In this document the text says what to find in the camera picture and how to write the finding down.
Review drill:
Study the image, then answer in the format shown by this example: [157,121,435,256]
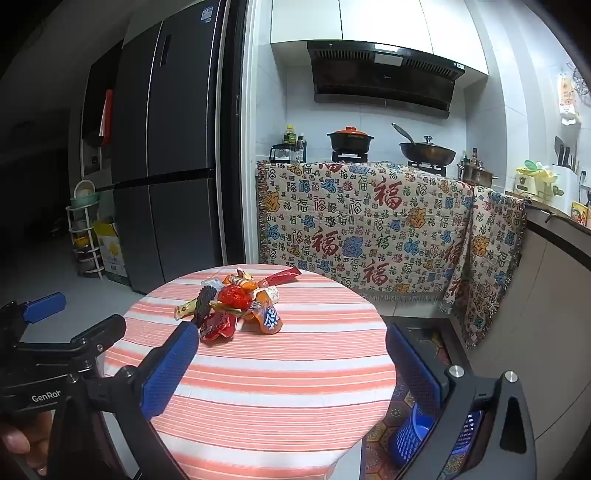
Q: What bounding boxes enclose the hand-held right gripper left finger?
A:
[48,320,201,480]

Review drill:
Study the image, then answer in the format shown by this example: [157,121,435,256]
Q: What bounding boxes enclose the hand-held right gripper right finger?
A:
[385,322,539,480]

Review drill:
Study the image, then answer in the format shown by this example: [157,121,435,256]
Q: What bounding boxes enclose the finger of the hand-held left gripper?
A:
[18,315,127,376]
[0,292,66,343]

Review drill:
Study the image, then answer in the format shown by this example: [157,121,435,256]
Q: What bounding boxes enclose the yellow stick wrapper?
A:
[174,298,204,320]

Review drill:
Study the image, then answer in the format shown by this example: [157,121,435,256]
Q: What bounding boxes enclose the red jelly packet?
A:
[199,311,238,345]

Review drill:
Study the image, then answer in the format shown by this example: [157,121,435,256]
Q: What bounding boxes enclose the blue plastic basket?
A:
[388,401,485,468]

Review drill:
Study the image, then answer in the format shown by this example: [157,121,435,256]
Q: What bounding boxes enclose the round red candy bag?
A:
[217,285,254,311]

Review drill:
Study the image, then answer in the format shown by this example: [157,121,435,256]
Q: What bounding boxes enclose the orange snack packet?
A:
[242,295,283,336]

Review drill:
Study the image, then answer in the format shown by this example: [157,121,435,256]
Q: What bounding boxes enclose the orange yellow candy wrapper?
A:
[222,268,259,291]

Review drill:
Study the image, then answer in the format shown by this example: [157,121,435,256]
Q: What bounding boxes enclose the long red snack packet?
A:
[259,265,302,289]

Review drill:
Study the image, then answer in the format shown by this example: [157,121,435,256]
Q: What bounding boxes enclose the person's left hand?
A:
[0,411,54,476]

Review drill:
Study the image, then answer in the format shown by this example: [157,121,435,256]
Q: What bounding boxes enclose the hexagon patterned floor mat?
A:
[360,323,467,480]

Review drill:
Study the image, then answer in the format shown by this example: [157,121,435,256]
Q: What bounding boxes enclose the white storage rack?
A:
[66,180,105,280]

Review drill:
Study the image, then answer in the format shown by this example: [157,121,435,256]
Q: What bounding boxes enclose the cardboard box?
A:
[92,220,133,286]

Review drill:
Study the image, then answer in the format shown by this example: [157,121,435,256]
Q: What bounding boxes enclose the pink striped tablecloth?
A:
[102,264,398,480]

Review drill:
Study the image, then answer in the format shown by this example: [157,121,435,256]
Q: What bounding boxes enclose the green plastic basin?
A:
[70,180,100,209]

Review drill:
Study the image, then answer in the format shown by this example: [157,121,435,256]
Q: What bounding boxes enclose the narrow printed blanket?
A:
[450,185,528,350]

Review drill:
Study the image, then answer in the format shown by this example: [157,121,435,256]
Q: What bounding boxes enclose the white kitchen counter cabinet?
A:
[471,203,591,462]

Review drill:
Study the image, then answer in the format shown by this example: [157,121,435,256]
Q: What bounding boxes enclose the large printed blanket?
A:
[256,160,476,302]

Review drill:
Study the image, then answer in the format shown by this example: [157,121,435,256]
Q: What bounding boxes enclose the red hanging cloth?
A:
[99,89,114,147]

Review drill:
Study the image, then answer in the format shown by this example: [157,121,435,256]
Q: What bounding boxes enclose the steel pot with lid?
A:
[457,161,499,188]

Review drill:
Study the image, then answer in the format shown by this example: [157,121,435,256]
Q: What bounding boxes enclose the dark grey refrigerator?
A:
[113,0,242,296]

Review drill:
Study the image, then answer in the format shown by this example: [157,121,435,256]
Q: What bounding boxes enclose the black wok with lid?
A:
[392,122,458,167]

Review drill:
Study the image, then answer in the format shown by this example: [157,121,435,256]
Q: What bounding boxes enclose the yellow green plastic container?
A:
[514,159,565,204]

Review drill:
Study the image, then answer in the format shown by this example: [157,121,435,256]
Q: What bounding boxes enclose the black gas stove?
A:
[330,150,450,177]

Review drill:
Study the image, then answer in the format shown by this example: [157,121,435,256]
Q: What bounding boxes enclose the white knife block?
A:
[551,136,581,215]

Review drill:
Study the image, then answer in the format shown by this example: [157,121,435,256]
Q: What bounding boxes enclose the black clay pot orange lid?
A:
[327,127,374,155]

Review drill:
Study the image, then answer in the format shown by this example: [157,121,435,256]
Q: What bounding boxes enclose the black range hood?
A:
[307,41,465,120]

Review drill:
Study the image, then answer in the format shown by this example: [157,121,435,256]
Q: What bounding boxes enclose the hanging paper packet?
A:
[556,69,583,126]

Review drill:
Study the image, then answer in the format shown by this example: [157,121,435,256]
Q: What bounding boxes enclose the white upper cabinets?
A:
[270,0,490,77]

